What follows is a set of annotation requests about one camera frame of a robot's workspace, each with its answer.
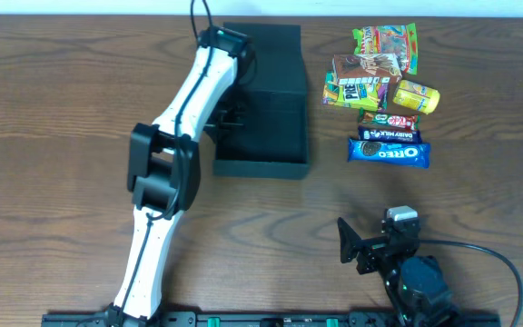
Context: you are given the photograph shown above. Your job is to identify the dark green gift box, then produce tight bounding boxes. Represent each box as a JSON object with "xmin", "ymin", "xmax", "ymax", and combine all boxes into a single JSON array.
[{"xmin": 212, "ymin": 22, "xmax": 310, "ymax": 180}]

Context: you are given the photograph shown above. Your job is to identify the blue Oreo pack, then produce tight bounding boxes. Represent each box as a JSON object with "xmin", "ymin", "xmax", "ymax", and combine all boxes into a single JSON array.
[{"xmin": 348, "ymin": 139, "xmax": 430, "ymax": 169}]

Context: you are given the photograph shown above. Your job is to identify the brown Pocky box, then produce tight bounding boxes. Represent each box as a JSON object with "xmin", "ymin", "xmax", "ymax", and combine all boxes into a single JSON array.
[{"xmin": 332, "ymin": 54, "xmax": 402, "ymax": 85}]

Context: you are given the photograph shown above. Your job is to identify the colourful gummy candy bag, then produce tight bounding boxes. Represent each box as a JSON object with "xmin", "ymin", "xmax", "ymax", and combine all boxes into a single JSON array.
[{"xmin": 352, "ymin": 23, "xmax": 419, "ymax": 74}]

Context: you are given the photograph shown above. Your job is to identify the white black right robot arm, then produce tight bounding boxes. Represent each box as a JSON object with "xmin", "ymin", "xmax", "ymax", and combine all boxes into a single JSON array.
[{"xmin": 337, "ymin": 218, "xmax": 464, "ymax": 326}]

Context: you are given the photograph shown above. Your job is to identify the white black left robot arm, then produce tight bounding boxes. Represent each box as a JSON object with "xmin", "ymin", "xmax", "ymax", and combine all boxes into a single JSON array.
[{"xmin": 105, "ymin": 25, "xmax": 254, "ymax": 326}]

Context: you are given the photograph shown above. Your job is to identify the purple Dairy Milk bar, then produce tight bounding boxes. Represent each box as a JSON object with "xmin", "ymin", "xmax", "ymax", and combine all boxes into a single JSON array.
[{"xmin": 358, "ymin": 126, "xmax": 422, "ymax": 144}]

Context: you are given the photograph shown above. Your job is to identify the red green KitKat bar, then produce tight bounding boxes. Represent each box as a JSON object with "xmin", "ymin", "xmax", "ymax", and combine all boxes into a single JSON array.
[{"xmin": 359, "ymin": 109, "xmax": 419, "ymax": 131}]

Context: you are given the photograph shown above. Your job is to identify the yellow Mentos bottle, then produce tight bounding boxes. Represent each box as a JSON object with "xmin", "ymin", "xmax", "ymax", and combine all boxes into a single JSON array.
[{"xmin": 392, "ymin": 80, "xmax": 440, "ymax": 114}]

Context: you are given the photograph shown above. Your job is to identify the yellow green Pretz box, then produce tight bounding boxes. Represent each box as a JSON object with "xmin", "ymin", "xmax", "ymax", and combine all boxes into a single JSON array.
[{"xmin": 321, "ymin": 71, "xmax": 389, "ymax": 112}]

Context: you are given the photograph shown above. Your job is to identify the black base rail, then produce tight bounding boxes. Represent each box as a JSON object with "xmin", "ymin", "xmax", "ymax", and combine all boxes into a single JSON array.
[{"xmin": 41, "ymin": 311, "xmax": 501, "ymax": 327}]

